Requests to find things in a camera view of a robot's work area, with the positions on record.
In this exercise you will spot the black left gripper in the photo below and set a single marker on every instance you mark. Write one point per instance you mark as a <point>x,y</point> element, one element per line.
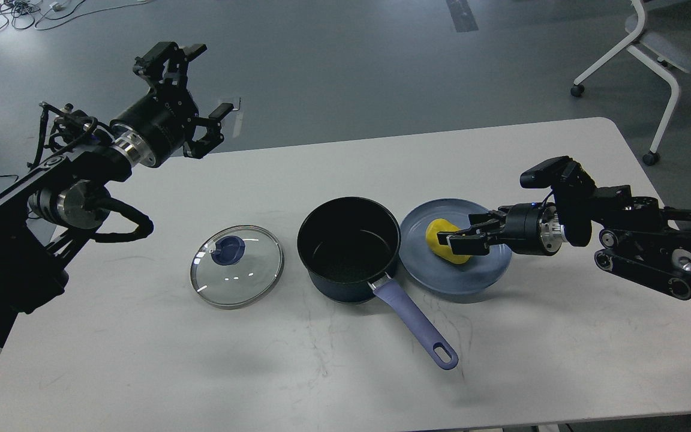
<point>166,117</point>

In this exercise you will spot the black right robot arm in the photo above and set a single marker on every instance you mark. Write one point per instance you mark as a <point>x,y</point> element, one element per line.
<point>642,242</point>

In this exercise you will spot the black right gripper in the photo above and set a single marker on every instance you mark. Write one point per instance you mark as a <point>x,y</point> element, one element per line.
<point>529,229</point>

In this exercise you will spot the white office chair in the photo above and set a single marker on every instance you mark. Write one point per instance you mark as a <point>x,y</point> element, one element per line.
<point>658,35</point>

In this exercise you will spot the dark pot with purple handle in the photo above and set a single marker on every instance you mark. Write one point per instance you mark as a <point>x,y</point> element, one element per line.
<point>350,248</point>

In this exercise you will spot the glass pot lid blue knob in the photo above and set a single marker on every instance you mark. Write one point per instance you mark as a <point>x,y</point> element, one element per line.
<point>237,266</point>

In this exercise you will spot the blue round plate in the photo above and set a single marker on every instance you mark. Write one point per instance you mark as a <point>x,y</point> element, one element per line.
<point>436,275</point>

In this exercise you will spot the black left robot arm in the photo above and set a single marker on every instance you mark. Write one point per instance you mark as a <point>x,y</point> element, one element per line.
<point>62,203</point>

